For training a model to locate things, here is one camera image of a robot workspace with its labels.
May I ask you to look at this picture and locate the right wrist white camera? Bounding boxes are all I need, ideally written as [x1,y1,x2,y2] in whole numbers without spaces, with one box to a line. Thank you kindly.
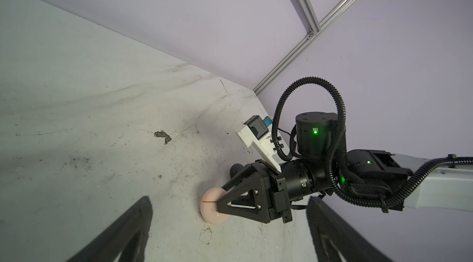
[237,115,282,173]

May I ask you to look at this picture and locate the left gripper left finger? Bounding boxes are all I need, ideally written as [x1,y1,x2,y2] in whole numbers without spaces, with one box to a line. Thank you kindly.
[69,196,153,262]

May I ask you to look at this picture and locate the pink round charging case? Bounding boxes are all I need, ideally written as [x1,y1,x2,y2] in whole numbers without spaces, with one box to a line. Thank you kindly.
[200,188,228,225]

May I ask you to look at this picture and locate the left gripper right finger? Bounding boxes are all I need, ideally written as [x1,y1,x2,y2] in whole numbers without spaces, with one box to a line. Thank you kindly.
[306,197,390,262]

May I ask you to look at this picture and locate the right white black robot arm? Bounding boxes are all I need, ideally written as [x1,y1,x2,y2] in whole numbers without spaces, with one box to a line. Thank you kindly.
[202,112,473,223]

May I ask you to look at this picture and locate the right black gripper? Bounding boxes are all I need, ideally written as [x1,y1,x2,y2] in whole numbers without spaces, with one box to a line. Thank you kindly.
[216,160,316,224]

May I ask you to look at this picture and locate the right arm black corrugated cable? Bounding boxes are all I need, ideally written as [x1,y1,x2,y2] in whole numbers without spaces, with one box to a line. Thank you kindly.
[270,76,473,209]

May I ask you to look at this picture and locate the black round earbud charging case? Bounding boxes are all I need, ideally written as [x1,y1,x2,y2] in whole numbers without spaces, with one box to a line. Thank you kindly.
[230,163,245,178]

